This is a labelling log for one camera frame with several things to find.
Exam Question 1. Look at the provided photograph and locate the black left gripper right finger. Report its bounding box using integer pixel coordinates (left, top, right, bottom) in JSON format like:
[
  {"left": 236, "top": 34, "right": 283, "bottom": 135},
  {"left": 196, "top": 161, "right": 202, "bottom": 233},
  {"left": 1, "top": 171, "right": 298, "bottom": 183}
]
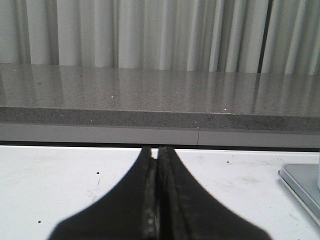
[{"left": 157, "top": 146, "right": 271, "bottom": 240}]

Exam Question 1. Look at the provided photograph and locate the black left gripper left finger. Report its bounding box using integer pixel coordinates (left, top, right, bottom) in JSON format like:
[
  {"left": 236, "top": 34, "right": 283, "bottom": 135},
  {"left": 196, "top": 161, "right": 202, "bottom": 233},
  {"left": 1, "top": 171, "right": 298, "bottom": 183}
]
[{"left": 49, "top": 147, "right": 158, "bottom": 240}]

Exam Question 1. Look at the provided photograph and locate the light blue plastic cup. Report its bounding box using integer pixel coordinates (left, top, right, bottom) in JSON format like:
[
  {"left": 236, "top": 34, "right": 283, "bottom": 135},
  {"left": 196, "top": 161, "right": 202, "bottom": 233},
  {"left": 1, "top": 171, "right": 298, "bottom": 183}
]
[{"left": 316, "top": 158, "right": 320, "bottom": 190}]

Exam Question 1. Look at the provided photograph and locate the silver digital kitchen scale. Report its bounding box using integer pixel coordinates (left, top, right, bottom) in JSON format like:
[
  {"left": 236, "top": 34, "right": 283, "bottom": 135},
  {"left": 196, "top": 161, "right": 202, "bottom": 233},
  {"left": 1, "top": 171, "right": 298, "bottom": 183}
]
[{"left": 278, "top": 163, "right": 320, "bottom": 224}]

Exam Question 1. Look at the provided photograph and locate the grey stone counter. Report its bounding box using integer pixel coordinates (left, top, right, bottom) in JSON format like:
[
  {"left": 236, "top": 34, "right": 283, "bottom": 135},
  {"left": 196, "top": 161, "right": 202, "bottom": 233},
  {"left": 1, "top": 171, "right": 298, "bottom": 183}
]
[{"left": 0, "top": 63, "right": 320, "bottom": 149}]

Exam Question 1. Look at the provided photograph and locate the white pleated curtain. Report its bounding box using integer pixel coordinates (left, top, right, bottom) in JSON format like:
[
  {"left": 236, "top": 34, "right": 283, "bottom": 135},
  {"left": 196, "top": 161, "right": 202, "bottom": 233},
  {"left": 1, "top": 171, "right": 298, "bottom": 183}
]
[{"left": 0, "top": 0, "right": 320, "bottom": 75}]

